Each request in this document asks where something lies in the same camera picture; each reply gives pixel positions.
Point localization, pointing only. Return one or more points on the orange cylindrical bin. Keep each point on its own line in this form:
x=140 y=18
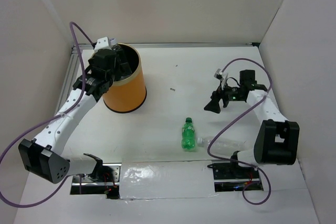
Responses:
x=127 y=95

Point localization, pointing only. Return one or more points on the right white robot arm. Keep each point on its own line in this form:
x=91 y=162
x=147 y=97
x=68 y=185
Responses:
x=277 y=139

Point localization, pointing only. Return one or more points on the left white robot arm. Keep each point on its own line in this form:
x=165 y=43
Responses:
x=42 y=155

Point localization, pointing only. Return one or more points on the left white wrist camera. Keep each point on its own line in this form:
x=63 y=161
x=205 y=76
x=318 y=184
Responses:
x=102 y=43

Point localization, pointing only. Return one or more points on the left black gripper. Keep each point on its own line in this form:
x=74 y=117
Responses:
x=123 y=68

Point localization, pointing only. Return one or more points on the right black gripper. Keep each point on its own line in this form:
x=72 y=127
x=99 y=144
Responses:
x=213 y=105

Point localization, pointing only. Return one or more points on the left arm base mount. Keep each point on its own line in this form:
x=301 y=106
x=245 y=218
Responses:
x=104 y=179

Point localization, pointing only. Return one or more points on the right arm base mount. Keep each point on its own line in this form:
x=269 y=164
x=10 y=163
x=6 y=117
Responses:
x=231 y=177

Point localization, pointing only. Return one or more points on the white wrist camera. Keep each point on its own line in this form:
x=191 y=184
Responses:
x=102 y=43
x=222 y=77

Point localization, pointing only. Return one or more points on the green bottle lower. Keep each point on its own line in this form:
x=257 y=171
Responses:
x=188 y=142

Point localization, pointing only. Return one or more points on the clear bottle white cap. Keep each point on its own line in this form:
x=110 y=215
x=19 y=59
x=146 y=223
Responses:
x=222 y=146

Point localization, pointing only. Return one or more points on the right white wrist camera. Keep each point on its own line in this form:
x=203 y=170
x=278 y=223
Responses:
x=222 y=77

